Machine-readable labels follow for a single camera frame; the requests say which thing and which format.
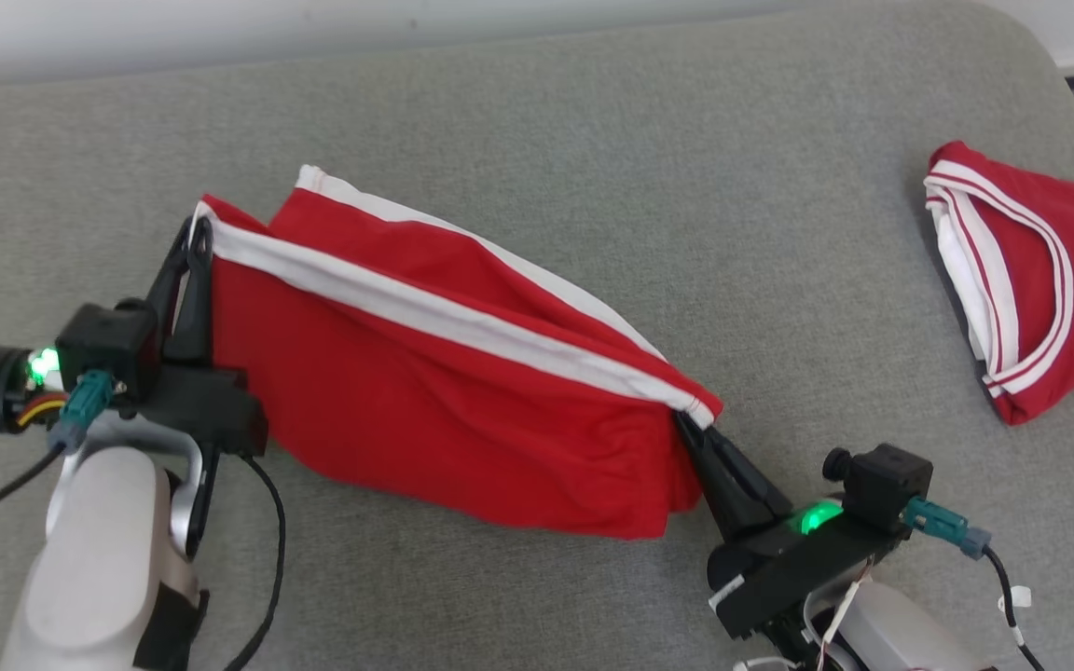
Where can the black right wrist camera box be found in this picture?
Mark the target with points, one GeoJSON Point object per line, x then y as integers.
{"type": "Point", "coordinates": [887, 485]}

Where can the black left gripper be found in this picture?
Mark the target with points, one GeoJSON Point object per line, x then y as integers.
{"type": "Point", "coordinates": [211, 405]}

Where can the red and white jersey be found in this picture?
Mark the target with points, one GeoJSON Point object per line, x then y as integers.
{"type": "Point", "coordinates": [1031, 280]}

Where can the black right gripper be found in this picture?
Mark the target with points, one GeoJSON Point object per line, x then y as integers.
{"type": "Point", "coordinates": [779, 568]}

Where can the red shorts with white stripes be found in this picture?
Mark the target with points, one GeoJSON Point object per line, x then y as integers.
{"type": "Point", "coordinates": [388, 391]}

